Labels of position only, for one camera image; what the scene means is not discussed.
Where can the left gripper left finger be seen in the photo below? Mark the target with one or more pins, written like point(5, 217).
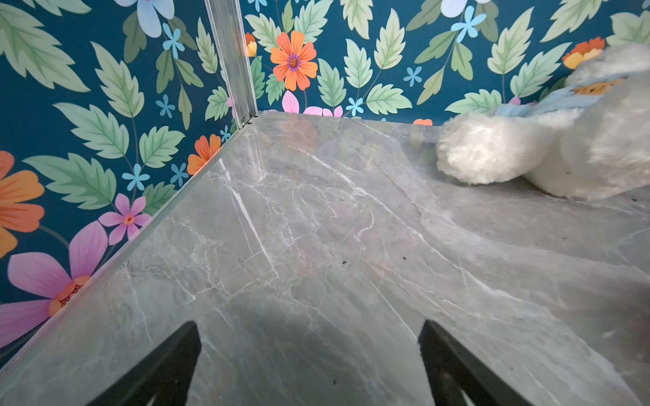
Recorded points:
point(163, 377)

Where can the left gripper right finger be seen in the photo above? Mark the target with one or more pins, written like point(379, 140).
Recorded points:
point(456, 376)

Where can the white teddy bear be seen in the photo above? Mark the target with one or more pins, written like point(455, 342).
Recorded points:
point(588, 140)

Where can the aluminium corner frame post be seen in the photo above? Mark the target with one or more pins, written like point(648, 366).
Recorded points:
point(227, 27)

